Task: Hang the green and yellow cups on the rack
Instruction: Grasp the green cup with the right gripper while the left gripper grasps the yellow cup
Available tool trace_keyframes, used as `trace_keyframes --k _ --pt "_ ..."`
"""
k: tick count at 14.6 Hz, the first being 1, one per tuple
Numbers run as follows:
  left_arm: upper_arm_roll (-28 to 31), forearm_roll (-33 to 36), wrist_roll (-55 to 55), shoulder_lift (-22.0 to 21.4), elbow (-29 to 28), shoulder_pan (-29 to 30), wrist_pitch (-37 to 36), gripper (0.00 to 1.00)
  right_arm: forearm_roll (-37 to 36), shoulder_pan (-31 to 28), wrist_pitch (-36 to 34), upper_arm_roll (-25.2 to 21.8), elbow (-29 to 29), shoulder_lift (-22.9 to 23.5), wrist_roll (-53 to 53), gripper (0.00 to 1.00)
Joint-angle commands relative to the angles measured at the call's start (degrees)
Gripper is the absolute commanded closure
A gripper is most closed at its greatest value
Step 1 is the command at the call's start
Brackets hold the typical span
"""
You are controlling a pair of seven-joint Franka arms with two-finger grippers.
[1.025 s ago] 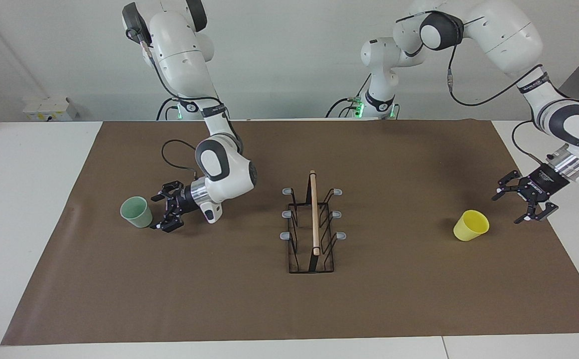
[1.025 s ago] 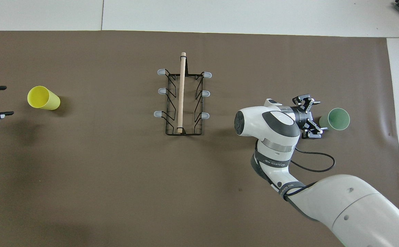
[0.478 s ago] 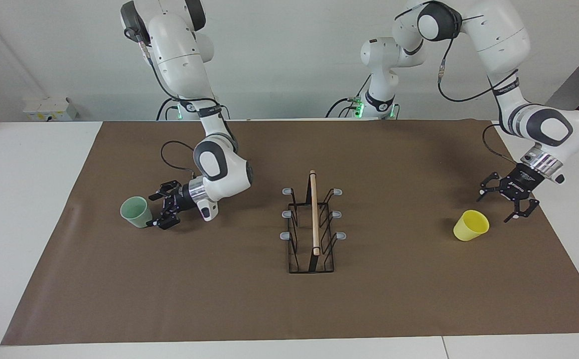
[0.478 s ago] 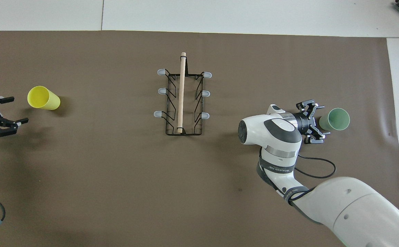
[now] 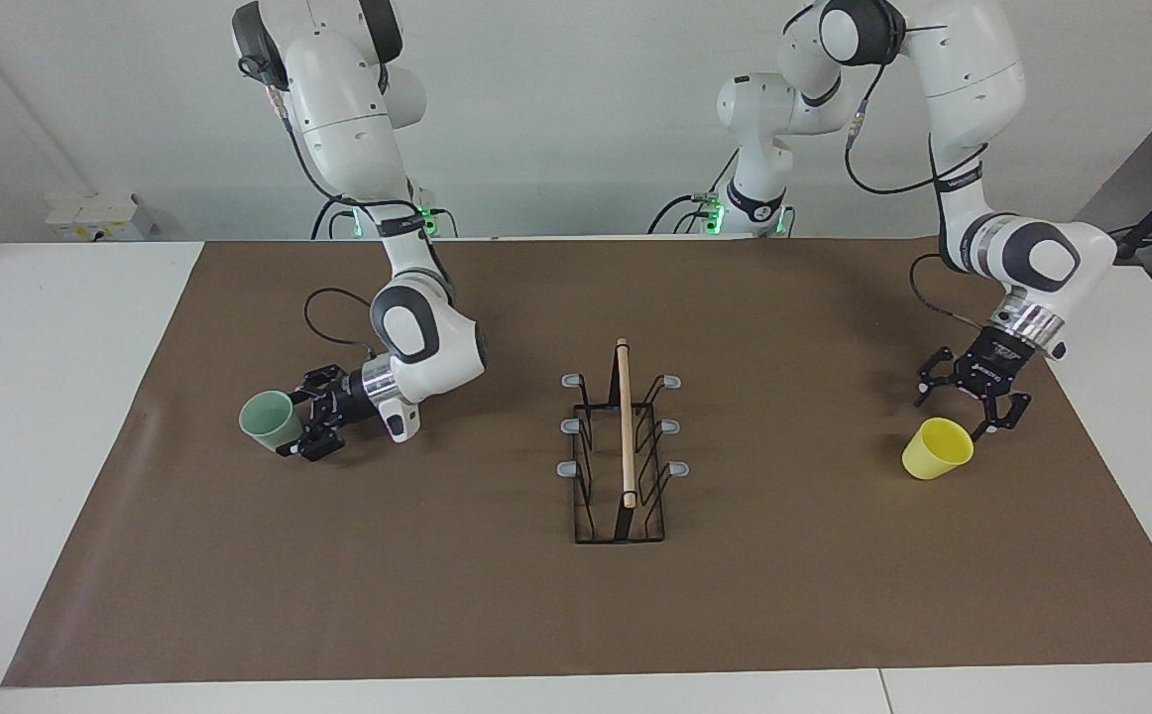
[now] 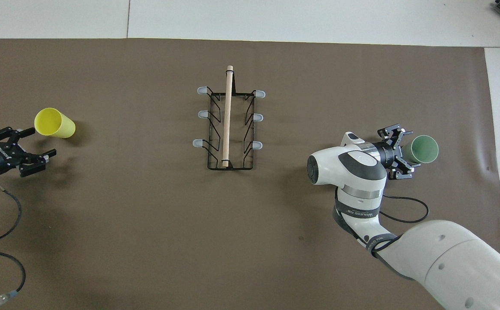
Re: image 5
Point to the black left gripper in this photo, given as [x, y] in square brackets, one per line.
[994, 365]

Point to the brown table mat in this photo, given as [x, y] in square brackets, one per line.
[437, 595]

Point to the yellow plastic cup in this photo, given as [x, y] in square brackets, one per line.
[936, 448]

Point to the pale green plastic cup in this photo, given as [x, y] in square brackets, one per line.
[267, 416]

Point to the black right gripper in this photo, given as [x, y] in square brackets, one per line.
[350, 394]

